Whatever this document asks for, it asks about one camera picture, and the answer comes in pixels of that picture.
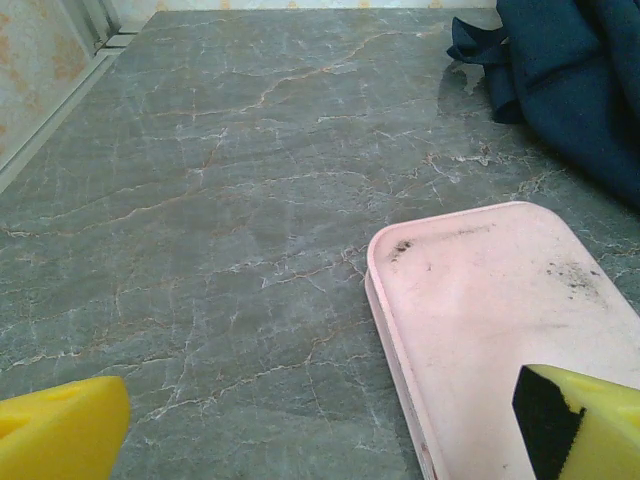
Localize aluminium frame post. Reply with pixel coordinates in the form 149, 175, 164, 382
79, 0, 124, 51

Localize aluminium table side rail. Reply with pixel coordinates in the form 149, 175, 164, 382
0, 29, 139, 194

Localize pink pencil case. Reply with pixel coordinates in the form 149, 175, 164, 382
366, 200, 640, 480

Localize navy blue student backpack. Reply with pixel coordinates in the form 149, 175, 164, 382
446, 0, 640, 214

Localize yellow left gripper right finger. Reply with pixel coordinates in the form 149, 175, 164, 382
512, 363, 640, 480

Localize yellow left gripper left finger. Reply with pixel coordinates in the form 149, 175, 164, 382
0, 375, 132, 480

